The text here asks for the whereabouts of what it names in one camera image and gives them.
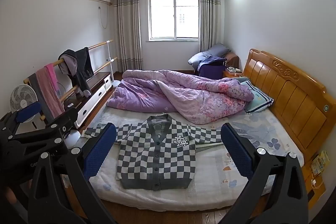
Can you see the yellow packets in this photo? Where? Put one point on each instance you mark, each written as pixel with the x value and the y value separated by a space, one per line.
pixel 320 162

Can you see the dark jacket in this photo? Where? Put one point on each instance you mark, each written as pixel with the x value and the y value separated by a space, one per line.
pixel 82 69

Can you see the purple cloth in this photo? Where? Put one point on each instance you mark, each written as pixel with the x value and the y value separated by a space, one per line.
pixel 212 70

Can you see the blue pillow pile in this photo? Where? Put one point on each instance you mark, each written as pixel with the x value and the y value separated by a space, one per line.
pixel 210 52

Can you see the grey towel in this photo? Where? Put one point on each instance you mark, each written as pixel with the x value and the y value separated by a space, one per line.
pixel 39 95

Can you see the wooden nightstand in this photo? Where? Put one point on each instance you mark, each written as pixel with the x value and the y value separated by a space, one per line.
pixel 231 74

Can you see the brown chair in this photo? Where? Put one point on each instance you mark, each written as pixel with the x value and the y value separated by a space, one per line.
pixel 233 58

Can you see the wooden bar rack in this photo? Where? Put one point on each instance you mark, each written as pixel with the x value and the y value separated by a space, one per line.
pixel 101 44

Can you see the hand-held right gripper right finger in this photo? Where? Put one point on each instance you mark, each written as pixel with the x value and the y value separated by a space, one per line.
pixel 236 150

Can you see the window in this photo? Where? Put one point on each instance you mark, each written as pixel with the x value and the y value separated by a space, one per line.
pixel 173 16

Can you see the purple floral quilt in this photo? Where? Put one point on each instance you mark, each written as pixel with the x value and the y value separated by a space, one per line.
pixel 181 92

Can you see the pink towel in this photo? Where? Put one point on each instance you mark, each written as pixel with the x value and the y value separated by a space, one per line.
pixel 50 87

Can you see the white standing fan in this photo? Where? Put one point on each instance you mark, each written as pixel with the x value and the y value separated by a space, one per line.
pixel 23 98

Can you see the grey white checkered cardigan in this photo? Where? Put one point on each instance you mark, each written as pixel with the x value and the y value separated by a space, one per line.
pixel 157 153

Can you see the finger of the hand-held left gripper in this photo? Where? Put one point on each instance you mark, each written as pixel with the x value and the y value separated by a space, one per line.
pixel 29 111
pixel 63 119

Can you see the teal white pillow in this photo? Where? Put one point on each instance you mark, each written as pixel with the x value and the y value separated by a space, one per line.
pixel 258 99

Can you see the wooden headboard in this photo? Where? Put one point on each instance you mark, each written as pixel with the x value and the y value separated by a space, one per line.
pixel 288 98

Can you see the grey striped curtain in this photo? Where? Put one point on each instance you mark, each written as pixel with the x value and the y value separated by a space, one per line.
pixel 127 29
pixel 210 16

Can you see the white round object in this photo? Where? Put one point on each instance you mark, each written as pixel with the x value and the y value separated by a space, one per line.
pixel 73 138

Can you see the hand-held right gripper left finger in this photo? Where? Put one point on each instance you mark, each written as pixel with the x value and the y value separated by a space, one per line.
pixel 101 150

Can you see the white dark-topped cabinet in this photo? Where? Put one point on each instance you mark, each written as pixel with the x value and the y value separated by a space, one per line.
pixel 92 98

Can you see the wooden bedside table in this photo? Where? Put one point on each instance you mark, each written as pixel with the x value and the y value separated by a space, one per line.
pixel 319 195

